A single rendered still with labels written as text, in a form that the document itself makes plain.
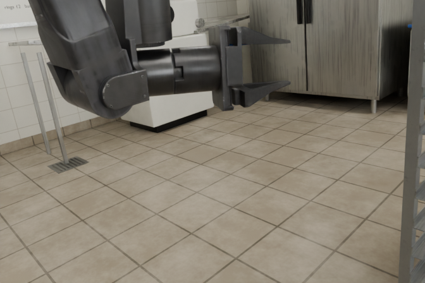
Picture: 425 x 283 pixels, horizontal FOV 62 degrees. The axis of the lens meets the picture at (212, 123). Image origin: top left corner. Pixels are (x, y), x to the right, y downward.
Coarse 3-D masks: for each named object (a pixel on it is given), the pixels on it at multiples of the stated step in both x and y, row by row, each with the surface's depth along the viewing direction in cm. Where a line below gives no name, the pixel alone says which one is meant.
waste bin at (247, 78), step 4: (232, 44) 458; (244, 44) 451; (248, 44) 451; (244, 48) 453; (248, 48) 453; (244, 52) 455; (248, 52) 455; (244, 56) 457; (248, 56) 457; (244, 60) 459; (248, 60) 458; (244, 64) 461; (248, 64) 460; (244, 68) 463; (248, 68) 462; (244, 72) 465; (248, 72) 464; (244, 76) 467; (248, 76) 466; (244, 80) 469; (248, 80) 468
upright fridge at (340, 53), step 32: (256, 0) 372; (288, 0) 344; (320, 0) 321; (352, 0) 300; (384, 0) 290; (288, 32) 354; (320, 32) 330; (352, 32) 308; (384, 32) 299; (256, 64) 396; (288, 64) 365; (320, 64) 339; (352, 64) 316; (384, 64) 309; (352, 96) 329; (384, 96) 319
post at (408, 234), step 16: (416, 0) 80; (416, 16) 81; (416, 32) 81; (416, 48) 82; (416, 64) 83; (416, 80) 84; (416, 96) 85; (416, 112) 86; (416, 128) 87; (416, 144) 88; (416, 160) 89; (416, 176) 91; (416, 208) 95; (400, 240) 99; (400, 256) 100; (400, 272) 101
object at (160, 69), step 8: (168, 48) 43; (144, 56) 41; (152, 56) 41; (160, 56) 41; (168, 56) 41; (144, 64) 40; (152, 64) 40; (160, 64) 41; (168, 64) 41; (152, 72) 40; (160, 72) 41; (168, 72) 41; (176, 72) 42; (152, 80) 41; (160, 80) 41; (168, 80) 41; (152, 88) 41; (160, 88) 42; (168, 88) 42; (152, 96) 43
